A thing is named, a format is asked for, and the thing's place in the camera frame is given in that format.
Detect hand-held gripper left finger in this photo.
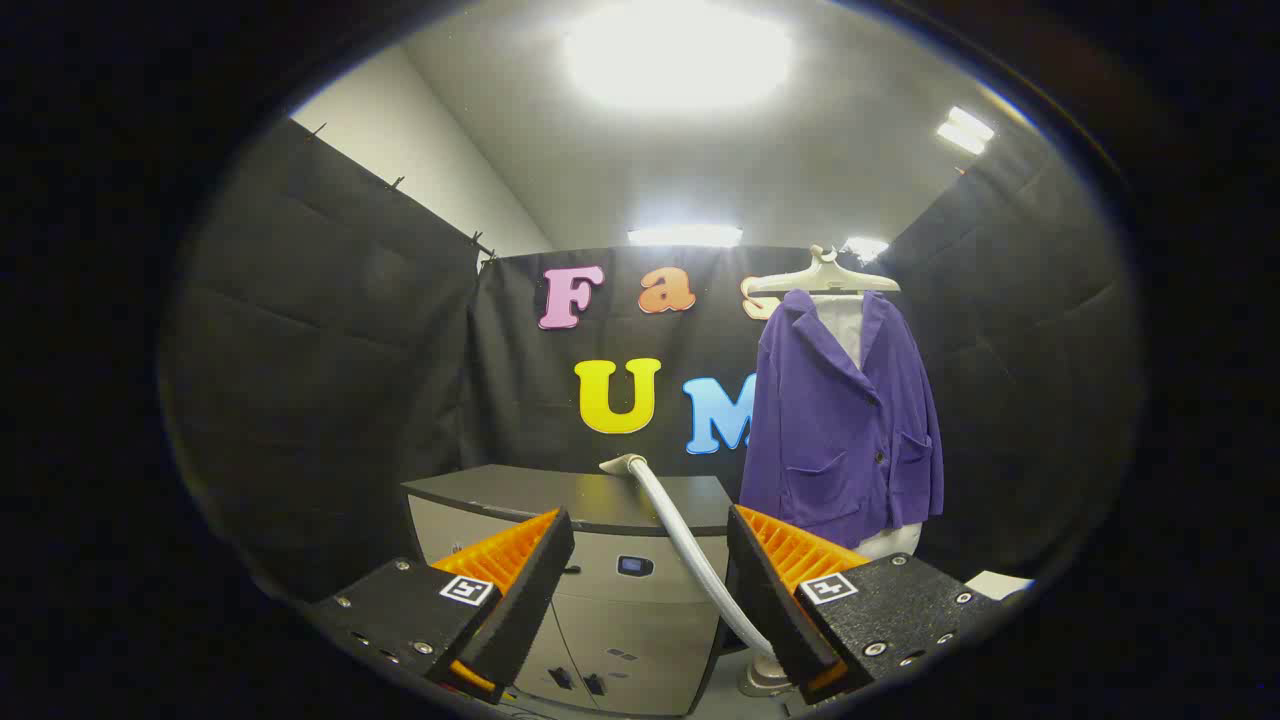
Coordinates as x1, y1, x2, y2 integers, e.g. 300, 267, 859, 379
305, 507, 576, 704

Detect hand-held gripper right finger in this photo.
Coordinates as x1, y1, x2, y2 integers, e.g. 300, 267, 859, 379
726, 505, 1006, 704

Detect white garment steamer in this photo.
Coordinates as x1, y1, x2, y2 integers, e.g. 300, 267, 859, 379
598, 453, 779, 663

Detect purple jacket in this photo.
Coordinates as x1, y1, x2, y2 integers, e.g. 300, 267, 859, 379
738, 288, 946, 551

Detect white clothes hanger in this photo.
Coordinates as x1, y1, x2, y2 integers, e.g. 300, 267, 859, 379
745, 245, 901, 298

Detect beige round base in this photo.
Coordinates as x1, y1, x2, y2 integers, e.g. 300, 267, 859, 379
738, 652, 801, 698

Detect grey cabinet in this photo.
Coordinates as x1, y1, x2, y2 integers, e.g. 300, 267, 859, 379
402, 463, 736, 717

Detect white torso form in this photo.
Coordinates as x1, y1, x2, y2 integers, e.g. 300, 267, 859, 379
812, 293, 923, 561

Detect white flat sheet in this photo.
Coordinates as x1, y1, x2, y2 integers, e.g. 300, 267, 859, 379
965, 570, 1036, 601

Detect black backdrop cloth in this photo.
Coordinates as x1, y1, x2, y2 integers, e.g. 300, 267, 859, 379
160, 118, 1146, 601

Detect strip ceiling light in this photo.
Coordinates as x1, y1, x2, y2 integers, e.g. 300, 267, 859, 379
627, 224, 744, 248

